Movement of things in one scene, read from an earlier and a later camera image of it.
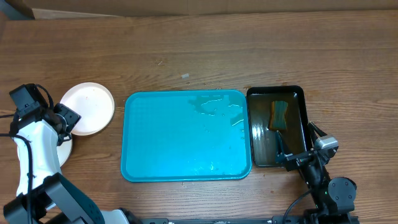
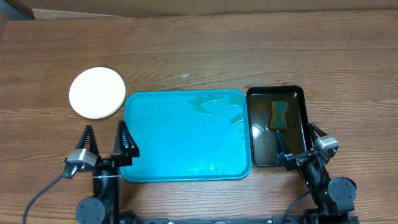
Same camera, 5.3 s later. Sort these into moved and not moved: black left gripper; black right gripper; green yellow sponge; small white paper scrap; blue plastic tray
Moved: black left gripper
Not moved: green yellow sponge; small white paper scrap; blue plastic tray; black right gripper
